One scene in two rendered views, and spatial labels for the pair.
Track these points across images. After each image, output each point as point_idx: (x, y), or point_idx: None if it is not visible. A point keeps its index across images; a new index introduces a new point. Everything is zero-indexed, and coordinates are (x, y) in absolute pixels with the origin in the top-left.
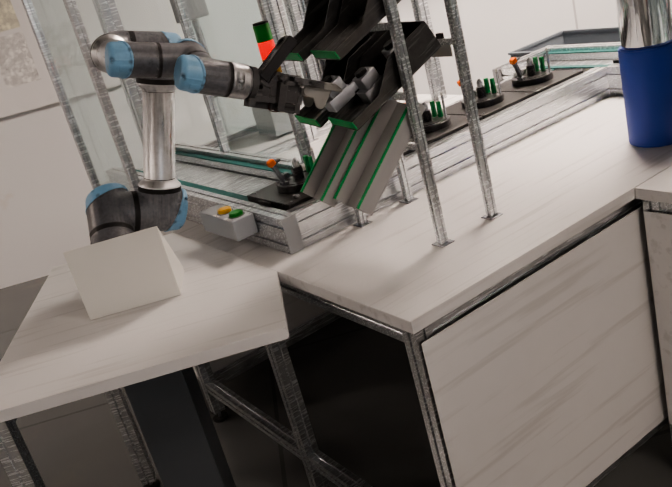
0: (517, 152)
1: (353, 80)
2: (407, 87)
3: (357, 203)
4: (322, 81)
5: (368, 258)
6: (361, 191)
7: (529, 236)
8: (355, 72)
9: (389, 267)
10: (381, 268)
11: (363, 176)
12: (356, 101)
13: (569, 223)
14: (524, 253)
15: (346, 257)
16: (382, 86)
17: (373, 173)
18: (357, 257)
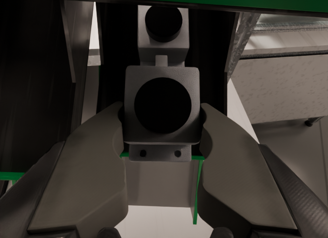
0: (94, 34)
1: (145, 49)
2: (248, 37)
3: (148, 200)
4: (272, 151)
5: (152, 216)
6: (144, 184)
7: (232, 116)
8: (152, 25)
9: (191, 214)
10: (186, 221)
11: (131, 165)
12: (109, 81)
13: (234, 93)
14: (255, 135)
15: (125, 230)
16: (231, 51)
17: (198, 176)
18: (138, 222)
